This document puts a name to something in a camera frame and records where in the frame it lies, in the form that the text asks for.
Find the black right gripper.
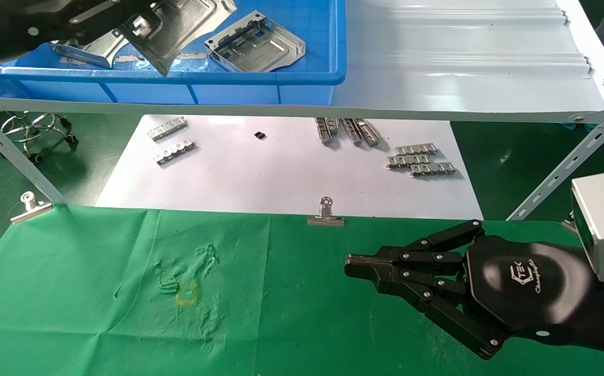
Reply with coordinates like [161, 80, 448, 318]
[345, 236, 595, 360]

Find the silver binder clip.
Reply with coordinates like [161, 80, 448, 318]
[307, 196, 345, 227]
[10, 192, 53, 225]

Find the white paper sheet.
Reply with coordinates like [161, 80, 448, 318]
[96, 115, 484, 220]

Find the blue plastic bin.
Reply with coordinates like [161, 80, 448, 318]
[0, 0, 346, 105]

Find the grey metal rail part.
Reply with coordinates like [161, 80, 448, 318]
[315, 118, 340, 145]
[341, 119, 382, 147]

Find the chrome stool base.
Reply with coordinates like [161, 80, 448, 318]
[2, 112, 78, 162]

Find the green cloth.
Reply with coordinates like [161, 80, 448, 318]
[0, 204, 604, 376]

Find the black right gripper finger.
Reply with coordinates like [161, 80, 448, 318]
[345, 219, 485, 268]

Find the white metal shelf panel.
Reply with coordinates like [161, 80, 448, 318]
[0, 0, 604, 124]

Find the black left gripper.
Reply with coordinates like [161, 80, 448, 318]
[17, 0, 153, 50]

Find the notched silver metal strip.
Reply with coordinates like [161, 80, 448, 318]
[395, 145, 438, 156]
[410, 163, 456, 178]
[154, 139, 197, 167]
[148, 117, 188, 142]
[386, 155, 431, 169]

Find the perforated grey metal strut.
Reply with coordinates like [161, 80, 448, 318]
[506, 91, 604, 221]
[0, 99, 67, 205]

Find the silver sheet metal bracket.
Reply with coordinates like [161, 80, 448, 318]
[49, 26, 127, 69]
[116, 0, 238, 77]
[204, 10, 306, 73]

